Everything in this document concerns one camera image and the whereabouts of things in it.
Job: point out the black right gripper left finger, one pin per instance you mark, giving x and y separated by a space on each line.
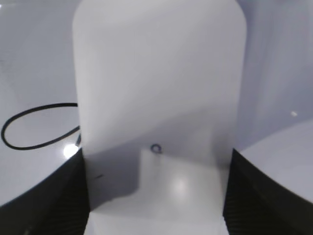
59 205

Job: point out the white board with grey frame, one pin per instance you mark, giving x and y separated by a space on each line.
39 112

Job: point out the white board eraser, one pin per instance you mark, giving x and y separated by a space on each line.
158 85

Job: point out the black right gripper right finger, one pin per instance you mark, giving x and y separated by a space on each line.
257 205

